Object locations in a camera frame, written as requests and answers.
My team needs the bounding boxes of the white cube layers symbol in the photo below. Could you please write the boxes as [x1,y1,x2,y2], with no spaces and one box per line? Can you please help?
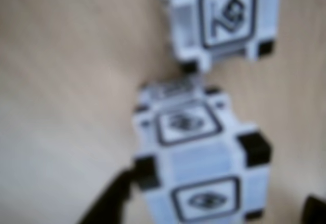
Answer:
[155,0,280,73]

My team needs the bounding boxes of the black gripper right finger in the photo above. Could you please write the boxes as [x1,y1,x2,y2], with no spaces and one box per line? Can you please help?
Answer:
[302,194,326,224]

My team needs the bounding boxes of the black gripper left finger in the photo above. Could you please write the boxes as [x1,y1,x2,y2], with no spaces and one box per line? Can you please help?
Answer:
[77,167,134,224]

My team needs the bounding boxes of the white cube lightning symbol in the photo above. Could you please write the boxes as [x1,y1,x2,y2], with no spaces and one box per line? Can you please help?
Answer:
[131,88,272,224]

